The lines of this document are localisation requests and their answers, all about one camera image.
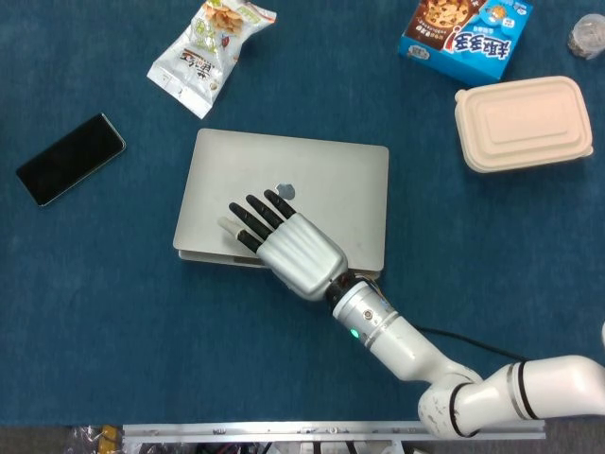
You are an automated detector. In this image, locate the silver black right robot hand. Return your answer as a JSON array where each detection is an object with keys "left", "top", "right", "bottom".
[{"left": 216, "top": 188, "right": 350, "bottom": 302}]

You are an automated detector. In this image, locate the silver Apple laptop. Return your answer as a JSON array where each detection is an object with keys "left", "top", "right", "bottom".
[{"left": 172, "top": 127, "right": 390, "bottom": 281}]

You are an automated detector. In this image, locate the teal table cloth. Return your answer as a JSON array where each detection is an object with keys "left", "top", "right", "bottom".
[{"left": 0, "top": 0, "right": 605, "bottom": 427}]

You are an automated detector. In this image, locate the white snack chip bag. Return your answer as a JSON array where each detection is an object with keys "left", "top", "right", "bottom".
[{"left": 146, "top": 0, "right": 278, "bottom": 120}]

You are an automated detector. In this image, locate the black smartphone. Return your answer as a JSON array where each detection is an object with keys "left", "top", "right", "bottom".
[{"left": 14, "top": 112, "right": 128, "bottom": 208}]

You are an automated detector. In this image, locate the beige lidded food container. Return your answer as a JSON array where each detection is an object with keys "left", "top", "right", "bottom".
[{"left": 454, "top": 75, "right": 596, "bottom": 175}]

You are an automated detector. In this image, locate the blue cookie box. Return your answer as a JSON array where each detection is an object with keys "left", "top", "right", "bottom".
[{"left": 396, "top": 0, "right": 535, "bottom": 88}]

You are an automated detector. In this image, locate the crumpled clear plastic wrap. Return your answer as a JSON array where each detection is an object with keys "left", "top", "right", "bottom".
[{"left": 65, "top": 425, "right": 103, "bottom": 454}]

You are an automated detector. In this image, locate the clear plastic cup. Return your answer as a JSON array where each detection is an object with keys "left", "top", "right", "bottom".
[{"left": 566, "top": 12, "right": 605, "bottom": 61}]

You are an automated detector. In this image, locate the aluminium profile rail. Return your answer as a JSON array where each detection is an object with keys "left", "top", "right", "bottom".
[{"left": 121, "top": 419, "right": 547, "bottom": 444}]

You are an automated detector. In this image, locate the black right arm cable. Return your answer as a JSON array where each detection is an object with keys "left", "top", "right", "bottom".
[{"left": 415, "top": 325, "right": 530, "bottom": 361}]

